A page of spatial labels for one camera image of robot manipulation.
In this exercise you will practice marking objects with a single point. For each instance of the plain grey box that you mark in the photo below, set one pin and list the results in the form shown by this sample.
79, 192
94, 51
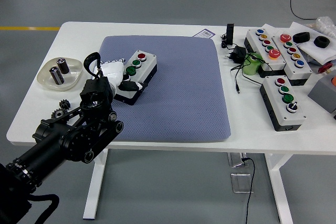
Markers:
323, 95

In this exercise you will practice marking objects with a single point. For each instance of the purple-edged white label card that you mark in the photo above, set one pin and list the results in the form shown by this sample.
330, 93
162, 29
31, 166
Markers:
203, 33

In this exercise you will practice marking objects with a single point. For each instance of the large black gear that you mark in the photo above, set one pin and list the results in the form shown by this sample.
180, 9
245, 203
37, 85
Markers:
58, 114

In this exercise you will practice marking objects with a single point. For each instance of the small black gear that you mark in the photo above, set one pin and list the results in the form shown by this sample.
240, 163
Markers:
64, 104

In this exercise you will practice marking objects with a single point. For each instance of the blue-grey textured mat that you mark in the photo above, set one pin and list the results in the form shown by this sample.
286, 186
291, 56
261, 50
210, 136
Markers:
178, 87

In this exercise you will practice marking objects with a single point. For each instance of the dark cylindrical capacitor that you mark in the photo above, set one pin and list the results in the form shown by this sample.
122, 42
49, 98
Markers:
56, 76
63, 65

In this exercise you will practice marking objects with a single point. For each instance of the red knob part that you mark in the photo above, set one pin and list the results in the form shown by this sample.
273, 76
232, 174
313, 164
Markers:
325, 68

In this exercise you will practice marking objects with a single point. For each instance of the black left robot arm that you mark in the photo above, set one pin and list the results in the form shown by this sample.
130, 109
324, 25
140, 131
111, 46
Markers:
52, 134

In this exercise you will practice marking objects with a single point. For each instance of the green plastic cup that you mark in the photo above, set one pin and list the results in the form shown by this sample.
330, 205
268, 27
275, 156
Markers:
250, 68

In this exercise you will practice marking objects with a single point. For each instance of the black upright stand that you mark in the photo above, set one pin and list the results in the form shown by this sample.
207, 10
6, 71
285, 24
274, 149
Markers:
230, 34

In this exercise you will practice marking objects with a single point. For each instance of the orange round object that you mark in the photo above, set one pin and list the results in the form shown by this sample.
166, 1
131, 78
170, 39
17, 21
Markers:
334, 80

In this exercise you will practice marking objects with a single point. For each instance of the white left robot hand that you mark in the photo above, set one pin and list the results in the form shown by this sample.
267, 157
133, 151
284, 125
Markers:
114, 73

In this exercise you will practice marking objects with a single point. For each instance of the white table leg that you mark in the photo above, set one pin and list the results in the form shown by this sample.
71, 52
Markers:
94, 190
281, 190

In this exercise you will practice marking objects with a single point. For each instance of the clear plastic bag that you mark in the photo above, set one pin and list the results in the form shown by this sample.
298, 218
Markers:
326, 26

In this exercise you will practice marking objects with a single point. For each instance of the grey four-button control box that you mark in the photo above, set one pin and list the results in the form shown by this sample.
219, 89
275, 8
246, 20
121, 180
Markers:
287, 117
147, 61

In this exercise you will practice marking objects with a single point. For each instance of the black power adapter plug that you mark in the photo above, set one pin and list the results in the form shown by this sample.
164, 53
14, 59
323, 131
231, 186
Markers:
239, 52

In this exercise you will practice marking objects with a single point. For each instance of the five-button box with red mushroom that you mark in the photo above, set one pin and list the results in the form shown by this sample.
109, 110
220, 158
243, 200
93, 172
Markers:
256, 39
302, 72

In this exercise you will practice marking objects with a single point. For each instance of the cream shallow dish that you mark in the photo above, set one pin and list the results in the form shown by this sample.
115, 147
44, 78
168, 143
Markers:
73, 65

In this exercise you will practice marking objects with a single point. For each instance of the grey floor socket cover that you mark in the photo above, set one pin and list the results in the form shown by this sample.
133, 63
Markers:
240, 183

